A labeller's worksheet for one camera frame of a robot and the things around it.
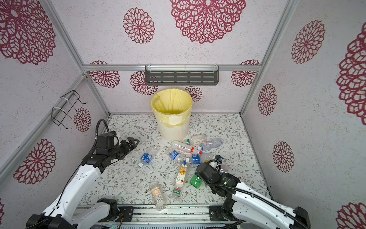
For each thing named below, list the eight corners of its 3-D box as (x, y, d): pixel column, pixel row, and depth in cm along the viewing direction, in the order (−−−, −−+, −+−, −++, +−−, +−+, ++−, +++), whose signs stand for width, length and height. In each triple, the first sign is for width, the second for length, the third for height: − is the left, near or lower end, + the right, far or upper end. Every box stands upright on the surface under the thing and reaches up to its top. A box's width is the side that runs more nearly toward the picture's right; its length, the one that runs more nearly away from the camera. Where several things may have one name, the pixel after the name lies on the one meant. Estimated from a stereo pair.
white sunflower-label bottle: (175, 186, 85) (174, 182, 80) (181, 167, 92) (180, 163, 87) (181, 188, 84) (181, 184, 79) (187, 169, 91) (187, 165, 86)
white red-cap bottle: (171, 148, 99) (171, 145, 96) (174, 143, 102) (173, 140, 99) (200, 158, 95) (201, 155, 92) (202, 152, 97) (202, 149, 95)
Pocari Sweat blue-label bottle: (137, 165, 93) (135, 161, 89) (156, 147, 102) (155, 142, 98) (143, 170, 91) (141, 166, 87) (161, 151, 100) (160, 146, 96)
